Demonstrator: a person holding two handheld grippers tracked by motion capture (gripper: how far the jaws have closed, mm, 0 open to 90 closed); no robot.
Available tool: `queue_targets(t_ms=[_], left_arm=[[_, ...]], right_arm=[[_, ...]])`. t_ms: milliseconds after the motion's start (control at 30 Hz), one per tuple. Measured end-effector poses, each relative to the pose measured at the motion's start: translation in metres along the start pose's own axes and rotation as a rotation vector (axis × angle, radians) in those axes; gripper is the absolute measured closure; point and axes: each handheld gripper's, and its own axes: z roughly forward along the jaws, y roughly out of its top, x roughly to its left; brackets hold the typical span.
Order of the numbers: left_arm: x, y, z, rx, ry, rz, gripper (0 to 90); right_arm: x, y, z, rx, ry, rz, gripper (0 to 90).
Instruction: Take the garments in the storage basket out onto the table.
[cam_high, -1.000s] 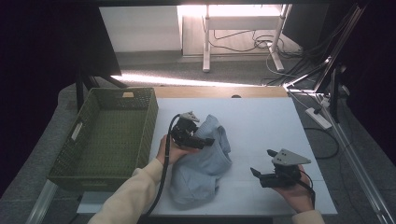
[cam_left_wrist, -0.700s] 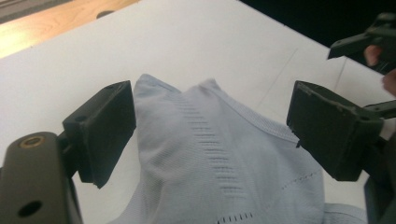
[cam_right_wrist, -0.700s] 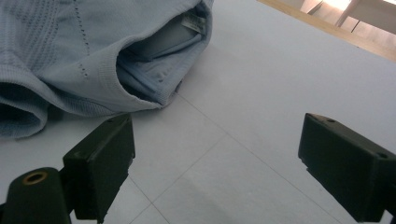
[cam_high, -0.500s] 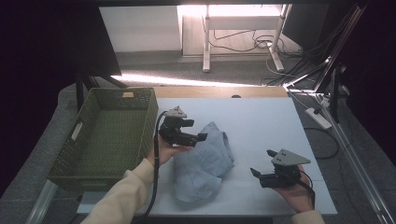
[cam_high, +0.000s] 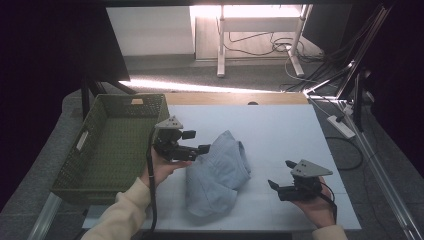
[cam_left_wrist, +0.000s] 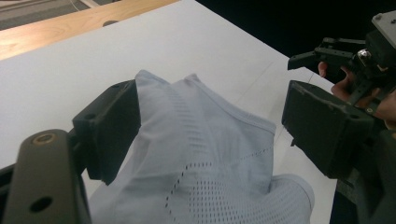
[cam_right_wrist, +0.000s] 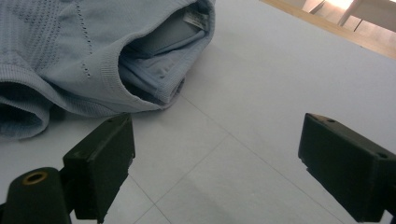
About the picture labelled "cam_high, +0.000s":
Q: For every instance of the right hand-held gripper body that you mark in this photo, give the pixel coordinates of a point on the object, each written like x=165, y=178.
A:
x=305, y=190

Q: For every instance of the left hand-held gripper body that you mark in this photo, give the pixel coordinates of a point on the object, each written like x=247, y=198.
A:
x=170, y=146

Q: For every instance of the light blue tank top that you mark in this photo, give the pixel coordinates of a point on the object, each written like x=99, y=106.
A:
x=216, y=170

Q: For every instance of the green woven basket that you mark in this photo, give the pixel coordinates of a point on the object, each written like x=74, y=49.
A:
x=110, y=146

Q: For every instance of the person's right hand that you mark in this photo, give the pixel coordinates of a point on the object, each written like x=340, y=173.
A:
x=318, y=211

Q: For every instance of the person's left hand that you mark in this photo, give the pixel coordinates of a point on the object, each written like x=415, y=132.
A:
x=160, y=171

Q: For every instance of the white power strip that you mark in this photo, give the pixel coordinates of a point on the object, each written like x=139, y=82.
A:
x=341, y=127

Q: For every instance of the black upright stand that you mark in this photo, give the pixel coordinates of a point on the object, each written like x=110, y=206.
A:
x=358, y=106

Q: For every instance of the black panel on stand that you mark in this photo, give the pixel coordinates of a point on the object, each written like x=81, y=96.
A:
x=106, y=50

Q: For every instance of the black monitor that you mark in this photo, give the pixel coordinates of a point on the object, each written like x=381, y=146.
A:
x=326, y=26

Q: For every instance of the short aluminium bar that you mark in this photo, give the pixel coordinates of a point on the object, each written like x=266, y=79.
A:
x=45, y=216

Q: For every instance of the long aluminium rail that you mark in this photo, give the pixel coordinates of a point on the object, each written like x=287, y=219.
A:
x=383, y=186

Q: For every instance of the white desk frame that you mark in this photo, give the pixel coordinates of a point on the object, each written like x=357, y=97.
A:
x=258, y=24

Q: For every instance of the slanted metal stand rail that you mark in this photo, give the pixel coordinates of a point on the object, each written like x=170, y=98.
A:
x=363, y=50

